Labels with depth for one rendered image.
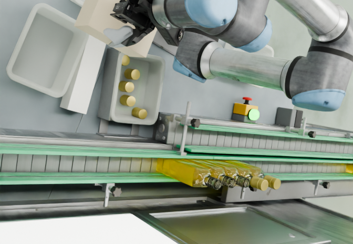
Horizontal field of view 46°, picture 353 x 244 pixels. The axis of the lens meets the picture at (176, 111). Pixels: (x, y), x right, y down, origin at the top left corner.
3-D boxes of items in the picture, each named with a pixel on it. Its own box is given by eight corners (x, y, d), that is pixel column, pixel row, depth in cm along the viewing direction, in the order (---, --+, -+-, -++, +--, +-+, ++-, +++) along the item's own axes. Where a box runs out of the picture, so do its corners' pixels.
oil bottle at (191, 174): (155, 171, 134) (197, 190, 117) (157, 153, 134) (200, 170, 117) (169, 171, 137) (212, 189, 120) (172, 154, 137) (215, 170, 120)
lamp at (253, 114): (246, 119, 164) (252, 120, 162) (248, 108, 164) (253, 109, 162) (254, 120, 167) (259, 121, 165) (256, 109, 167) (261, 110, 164)
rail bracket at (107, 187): (86, 197, 121) (108, 212, 110) (90, 174, 121) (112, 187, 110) (99, 197, 123) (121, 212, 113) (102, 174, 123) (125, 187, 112)
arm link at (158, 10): (202, -2, 77) (186, 38, 76) (187, 0, 81) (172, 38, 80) (173, -24, 73) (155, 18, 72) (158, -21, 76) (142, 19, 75)
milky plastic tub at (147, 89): (97, 117, 133) (110, 121, 126) (107, 48, 132) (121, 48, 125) (142, 121, 144) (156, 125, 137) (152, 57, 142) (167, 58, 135)
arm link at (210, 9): (235, 36, 68) (197, 16, 63) (194, 36, 77) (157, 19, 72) (248, -10, 69) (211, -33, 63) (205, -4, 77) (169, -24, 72)
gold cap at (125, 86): (118, 79, 134) (125, 80, 131) (128, 81, 136) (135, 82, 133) (117, 90, 134) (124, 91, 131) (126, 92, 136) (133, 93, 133)
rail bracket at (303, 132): (283, 131, 171) (311, 138, 160) (286, 114, 170) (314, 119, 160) (289, 132, 173) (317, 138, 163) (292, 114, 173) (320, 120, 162)
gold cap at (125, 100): (120, 93, 135) (127, 95, 132) (130, 95, 137) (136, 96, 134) (118, 104, 135) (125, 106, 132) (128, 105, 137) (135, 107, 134)
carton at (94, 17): (94, -22, 95) (109, -26, 89) (147, 13, 105) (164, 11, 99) (73, 26, 94) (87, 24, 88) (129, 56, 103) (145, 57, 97)
